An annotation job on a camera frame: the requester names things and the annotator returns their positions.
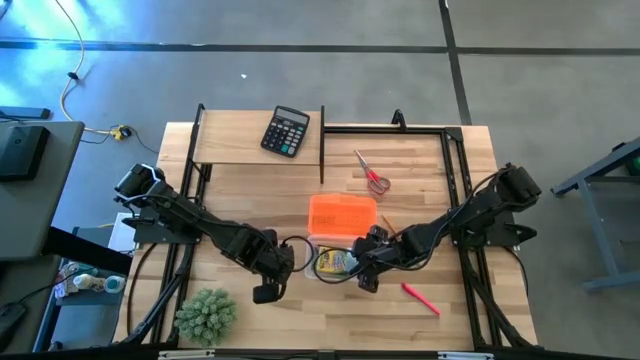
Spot red-handled scissors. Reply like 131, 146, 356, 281
353, 148, 393, 197

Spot pale floor cable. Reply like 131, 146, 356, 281
52, 0, 115, 136

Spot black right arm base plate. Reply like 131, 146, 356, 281
449, 207, 539, 249

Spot black computer mouse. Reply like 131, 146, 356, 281
0, 302, 27, 346

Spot black desk calculator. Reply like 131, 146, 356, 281
259, 104, 311, 159

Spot silver metal bracket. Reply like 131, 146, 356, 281
437, 351, 495, 360
158, 349, 216, 360

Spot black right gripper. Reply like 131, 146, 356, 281
352, 227, 409, 276

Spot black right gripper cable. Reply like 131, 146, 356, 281
312, 246, 366, 285

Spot yellow green crayon box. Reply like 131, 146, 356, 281
315, 247, 351, 276

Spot grey desk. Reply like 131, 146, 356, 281
0, 119, 86, 262

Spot blue-grey metal cart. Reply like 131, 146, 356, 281
551, 135, 640, 294

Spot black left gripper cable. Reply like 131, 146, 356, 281
279, 234, 316, 274

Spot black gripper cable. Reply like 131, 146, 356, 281
279, 234, 316, 274
312, 246, 366, 285

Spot black box device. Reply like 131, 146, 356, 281
0, 124, 51, 182

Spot pink pen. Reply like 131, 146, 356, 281
401, 282, 442, 317

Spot white paper sheet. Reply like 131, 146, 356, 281
107, 212, 139, 254

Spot dark flat bar device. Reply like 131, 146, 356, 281
0, 105, 52, 121

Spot wooden shelf riser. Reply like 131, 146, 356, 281
184, 103, 327, 185

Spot green artificial plant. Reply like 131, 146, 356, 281
173, 287, 239, 349

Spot orange-lidded clear pencil case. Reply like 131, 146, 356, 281
304, 193, 379, 281

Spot white bottle teal cap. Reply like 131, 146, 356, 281
73, 273, 126, 295

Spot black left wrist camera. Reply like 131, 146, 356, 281
252, 282, 282, 305

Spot black base cable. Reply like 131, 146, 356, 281
124, 242, 161, 337
504, 246, 530, 297

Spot black flat panel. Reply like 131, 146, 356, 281
42, 225, 134, 276

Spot ribbed right wrist camera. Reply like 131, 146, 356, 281
357, 271, 380, 294

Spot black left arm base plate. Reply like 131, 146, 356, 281
122, 212, 206, 245

